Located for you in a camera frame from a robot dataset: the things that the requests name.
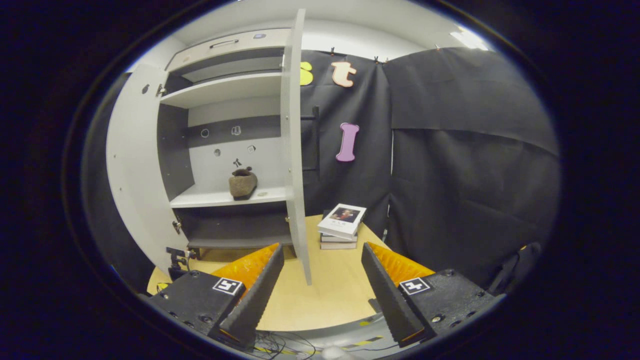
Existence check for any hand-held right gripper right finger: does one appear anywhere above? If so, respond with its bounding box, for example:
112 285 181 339
361 242 496 348

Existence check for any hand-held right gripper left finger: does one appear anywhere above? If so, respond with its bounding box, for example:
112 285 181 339
147 243 286 349

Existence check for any grey cabinet door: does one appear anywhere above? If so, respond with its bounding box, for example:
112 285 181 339
106 62 193 276
280 8 321 286

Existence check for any brown fuzzy shoe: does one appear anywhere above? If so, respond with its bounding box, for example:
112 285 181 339
229 167 259 200

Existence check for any grey shoe cabinet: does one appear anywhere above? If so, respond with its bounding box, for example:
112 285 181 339
157 27 301 251

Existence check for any grey cabinet drawer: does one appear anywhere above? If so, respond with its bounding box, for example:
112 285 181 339
166 28 292 63

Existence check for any white book with portrait cover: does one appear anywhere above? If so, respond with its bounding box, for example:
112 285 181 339
317 203 367 241

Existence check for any black backdrop cloth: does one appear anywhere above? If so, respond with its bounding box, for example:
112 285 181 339
82 47 561 292

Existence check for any narrow ceiling light panel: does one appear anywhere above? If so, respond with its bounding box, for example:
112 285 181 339
450 27 489 51

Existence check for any black cable bundle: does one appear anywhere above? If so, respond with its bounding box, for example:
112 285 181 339
252 331 321 359

